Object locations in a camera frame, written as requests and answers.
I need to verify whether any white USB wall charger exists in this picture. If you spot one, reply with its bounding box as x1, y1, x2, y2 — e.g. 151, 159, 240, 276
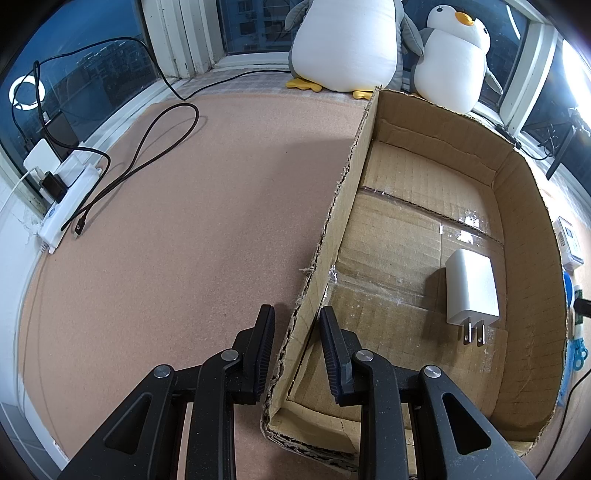
445, 249, 500, 347

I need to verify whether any cardboard box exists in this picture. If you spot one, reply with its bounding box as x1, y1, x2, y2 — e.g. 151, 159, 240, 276
262, 90, 567, 471

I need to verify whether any blue round tape measure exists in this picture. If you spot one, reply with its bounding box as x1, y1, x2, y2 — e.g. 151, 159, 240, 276
563, 270, 574, 313

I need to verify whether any white card pack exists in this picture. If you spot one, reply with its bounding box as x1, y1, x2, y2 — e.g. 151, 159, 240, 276
553, 216, 584, 272

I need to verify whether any green glitter tube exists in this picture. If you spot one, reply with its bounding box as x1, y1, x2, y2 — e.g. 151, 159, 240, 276
573, 285, 583, 339

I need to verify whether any blue plastic clip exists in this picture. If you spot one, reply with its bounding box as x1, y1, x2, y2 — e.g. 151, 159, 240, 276
557, 337, 589, 407

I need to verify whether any white power strip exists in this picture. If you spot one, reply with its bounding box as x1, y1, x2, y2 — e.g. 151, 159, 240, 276
38, 151, 101, 254

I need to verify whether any black power adapter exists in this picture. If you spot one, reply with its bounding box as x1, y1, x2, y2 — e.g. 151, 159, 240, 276
40, 171, 68, 203

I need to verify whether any white power adapter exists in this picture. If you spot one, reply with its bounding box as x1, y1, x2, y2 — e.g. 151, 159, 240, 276
23, 138, 61, 175

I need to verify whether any black stand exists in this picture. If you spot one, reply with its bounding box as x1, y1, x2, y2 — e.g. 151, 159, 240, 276
545, 124, 578, 180

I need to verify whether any small grey penguin plush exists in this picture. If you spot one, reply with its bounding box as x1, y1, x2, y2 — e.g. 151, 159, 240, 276
412, 4, 503, 114

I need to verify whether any large grey penguin plush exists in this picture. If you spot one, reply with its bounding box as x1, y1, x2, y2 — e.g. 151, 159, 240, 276
283, 0, 425, 100

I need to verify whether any black looped cable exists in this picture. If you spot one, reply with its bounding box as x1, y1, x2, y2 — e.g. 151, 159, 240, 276
59, 102, 201, 239

